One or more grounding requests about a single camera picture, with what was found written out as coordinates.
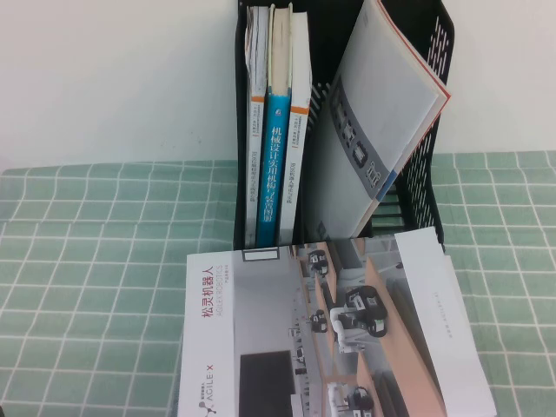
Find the Leador brochure orange back cover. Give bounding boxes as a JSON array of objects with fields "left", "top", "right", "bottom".
[{"left": 354, "top": 0, "right": 453, "bottom": 238}]

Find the blue spine book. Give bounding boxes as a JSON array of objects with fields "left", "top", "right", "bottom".
[{"left": 255, "top": 3, "right": 293, "bottom": 248}]

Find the thick white book orange band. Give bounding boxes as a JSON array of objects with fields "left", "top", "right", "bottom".
[{"left": 277, "top": 10, "right": 313, "bottom": 245}]

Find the thin white book orange band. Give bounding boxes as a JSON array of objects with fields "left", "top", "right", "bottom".
[{"left": 244, "top": 4, "right": 270, "bottom": 248}]

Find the black perforated plastic book holder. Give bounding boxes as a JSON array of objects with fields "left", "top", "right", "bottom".
[{"left": 233, "top": 0, "right": 456, "bottom": 255}]

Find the AgileX robot photo brochure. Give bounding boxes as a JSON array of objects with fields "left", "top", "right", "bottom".
[{"left": 175, "top": 225, "right": 494, "bottom": 417}]

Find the grey white robot brochure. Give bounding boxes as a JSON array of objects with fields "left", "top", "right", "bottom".
[{"left": 302, "top": 0, "right": 442, "bottom": 239}]

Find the green white checked tablecloth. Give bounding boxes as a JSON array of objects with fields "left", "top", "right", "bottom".
[{"left": 0, "top": 149, "right": 556, "bottom": 417}]

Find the plain white paper booklet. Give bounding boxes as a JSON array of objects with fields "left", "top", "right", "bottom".
[{"left": 440, "top": 254, "right": 500, "bottom": 417}]

